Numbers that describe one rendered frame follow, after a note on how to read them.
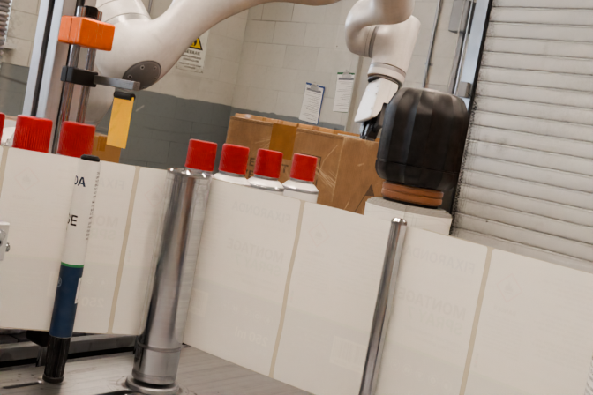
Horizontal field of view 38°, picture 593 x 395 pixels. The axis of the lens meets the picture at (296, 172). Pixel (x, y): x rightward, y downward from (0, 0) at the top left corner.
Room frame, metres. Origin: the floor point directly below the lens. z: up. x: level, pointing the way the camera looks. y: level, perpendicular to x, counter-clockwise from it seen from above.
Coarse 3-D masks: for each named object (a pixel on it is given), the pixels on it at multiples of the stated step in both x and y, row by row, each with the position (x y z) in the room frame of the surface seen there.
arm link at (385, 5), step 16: (368, 0) 1.86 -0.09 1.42; (384, 0) 1.75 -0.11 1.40; (400, 0) 1.75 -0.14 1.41; (352, 16) 1.88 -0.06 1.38; (368, 16) 1.84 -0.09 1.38; (384, 16) 1.80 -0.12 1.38; (400, 16) 1.80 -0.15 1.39; (352, 32) 1.90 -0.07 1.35; (368, 32) 1.95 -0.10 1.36; (352, 48) 1.96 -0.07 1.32; (368, 48) 1.95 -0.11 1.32
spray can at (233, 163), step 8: (224, 144) 1.04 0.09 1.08; (224, 152) 1.03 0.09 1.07; (232, 152) 1.03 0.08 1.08; (240, 152) 1.03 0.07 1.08; (248, 152) 1.04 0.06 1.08; (224, 160) 1.03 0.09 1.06; (232, 160) 1.03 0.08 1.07; (240, 160) 1.03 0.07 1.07; (224, 168) 1.03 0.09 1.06; (232, 168) 1.03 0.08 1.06; (240, 168) 1.03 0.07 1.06; (216, 176) 1.03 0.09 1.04; (224, 176) 1.03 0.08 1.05; (232, 176) 1.03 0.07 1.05; (240, 176) 1.03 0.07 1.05; (248, 184) 1.03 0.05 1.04
